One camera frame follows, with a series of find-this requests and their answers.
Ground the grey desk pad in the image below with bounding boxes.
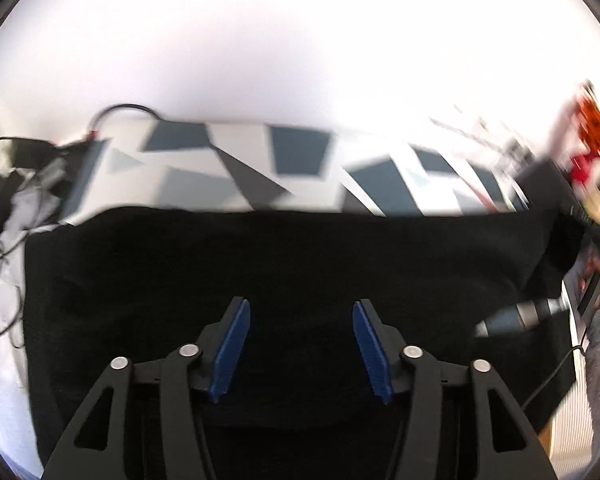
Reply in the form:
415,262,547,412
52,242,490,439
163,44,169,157
0,220,47,461

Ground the geometric print table mat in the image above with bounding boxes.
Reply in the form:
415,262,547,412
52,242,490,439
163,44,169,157
65,119,531,219

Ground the red flower decoration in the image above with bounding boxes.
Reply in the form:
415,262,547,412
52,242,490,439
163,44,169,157
562,80,600,187

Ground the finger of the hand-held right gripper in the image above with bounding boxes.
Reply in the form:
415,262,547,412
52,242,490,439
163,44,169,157
475,297,572,339

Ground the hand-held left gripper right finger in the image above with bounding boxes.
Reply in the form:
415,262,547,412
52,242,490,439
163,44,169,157
352,299,558,480

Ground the tangle of black cables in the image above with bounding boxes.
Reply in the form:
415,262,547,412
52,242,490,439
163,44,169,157
0,104,162,396

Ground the black speaker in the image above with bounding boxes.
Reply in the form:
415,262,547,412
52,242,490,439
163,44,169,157
514,154,581,212

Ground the black knit garment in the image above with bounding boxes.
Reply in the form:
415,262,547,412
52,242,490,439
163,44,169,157
22,206,588,467

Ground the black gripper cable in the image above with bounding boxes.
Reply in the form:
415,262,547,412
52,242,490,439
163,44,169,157
522,344,587,411

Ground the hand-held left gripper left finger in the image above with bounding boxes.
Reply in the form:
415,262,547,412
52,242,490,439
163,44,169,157
42,296,251,480

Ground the black power adapter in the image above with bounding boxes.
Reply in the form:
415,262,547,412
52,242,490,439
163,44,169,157
0,137,67,211

